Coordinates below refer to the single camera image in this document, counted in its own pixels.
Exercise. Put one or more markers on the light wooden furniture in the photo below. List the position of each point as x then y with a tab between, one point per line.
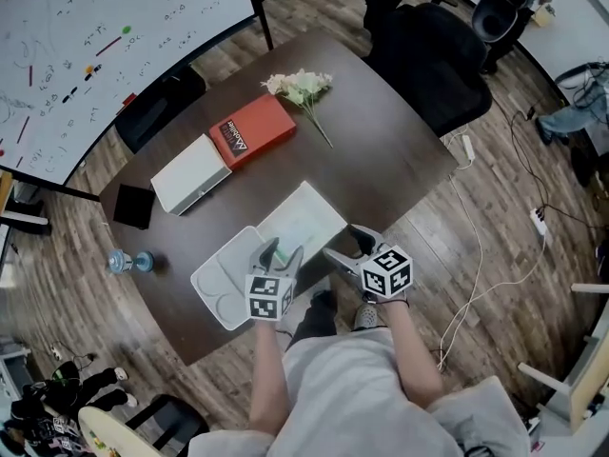
583	388

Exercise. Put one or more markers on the white box grey front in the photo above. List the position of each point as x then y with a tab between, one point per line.
190	174

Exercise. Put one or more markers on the whiteboard on black stand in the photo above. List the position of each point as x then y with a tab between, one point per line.
95	65

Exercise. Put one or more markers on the light wooden table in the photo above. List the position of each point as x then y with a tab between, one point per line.
109	436

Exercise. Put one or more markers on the person's grey shirt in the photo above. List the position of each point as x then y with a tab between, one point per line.
352	398

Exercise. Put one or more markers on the red book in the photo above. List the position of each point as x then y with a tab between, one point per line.
257	129

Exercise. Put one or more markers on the white table black edge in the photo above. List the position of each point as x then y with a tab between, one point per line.
571	31

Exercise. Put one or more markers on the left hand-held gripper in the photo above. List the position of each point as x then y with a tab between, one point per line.
264	298

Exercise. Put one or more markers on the person's black trousers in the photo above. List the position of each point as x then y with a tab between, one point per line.
314	319

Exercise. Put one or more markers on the black flat pouch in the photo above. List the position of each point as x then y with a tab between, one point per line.
133	206

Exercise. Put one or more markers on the black frame stool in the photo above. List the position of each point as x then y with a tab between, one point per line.
171	422

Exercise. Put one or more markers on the black swivel chair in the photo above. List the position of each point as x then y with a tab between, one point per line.
157	112

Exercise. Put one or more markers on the black mesh office chair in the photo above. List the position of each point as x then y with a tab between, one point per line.
428	65

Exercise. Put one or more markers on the white power strip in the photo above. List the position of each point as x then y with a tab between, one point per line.
539	226
468	148

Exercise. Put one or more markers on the white plastic tray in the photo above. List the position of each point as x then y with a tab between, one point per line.
223	274

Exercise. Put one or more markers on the person's right forearm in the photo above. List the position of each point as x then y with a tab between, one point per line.
411	350

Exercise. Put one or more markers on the white artificial flowers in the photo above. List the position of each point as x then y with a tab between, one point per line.
300	86

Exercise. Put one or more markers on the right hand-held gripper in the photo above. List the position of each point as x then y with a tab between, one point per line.
387	274

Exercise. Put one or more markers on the person's left forearm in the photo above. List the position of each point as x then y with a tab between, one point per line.
269	374

